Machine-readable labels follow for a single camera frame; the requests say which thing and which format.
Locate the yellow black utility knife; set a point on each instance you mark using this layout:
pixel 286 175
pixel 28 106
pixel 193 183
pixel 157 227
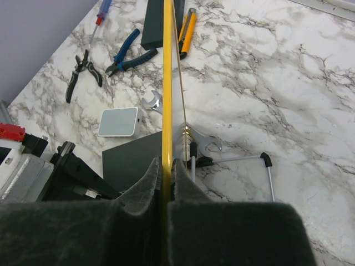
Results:
pixel 186 33

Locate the white grey rectangular eraser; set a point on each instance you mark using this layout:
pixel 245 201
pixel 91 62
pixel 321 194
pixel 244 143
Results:
pixel 120 122

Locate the small dark grey foam block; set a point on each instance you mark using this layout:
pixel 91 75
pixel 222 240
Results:
pixel 152 36

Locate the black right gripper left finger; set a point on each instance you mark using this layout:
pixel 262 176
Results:
pixel 123 231

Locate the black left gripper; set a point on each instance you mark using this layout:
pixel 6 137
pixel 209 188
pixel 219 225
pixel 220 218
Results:
pixel 72 179

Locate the silver open-end wrench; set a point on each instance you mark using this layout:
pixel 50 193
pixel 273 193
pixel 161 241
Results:
pixel 185 129

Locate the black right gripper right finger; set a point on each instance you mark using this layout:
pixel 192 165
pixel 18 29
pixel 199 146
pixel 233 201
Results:
pixel 205 232

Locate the yellow framed whiteboard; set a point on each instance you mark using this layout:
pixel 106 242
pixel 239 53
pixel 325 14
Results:
pixel 173 112

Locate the blue red screwdriver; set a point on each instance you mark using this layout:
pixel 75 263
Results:
pixel 103 10

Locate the large dark grey foam block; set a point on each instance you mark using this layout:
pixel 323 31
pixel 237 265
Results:
pixel 125 165

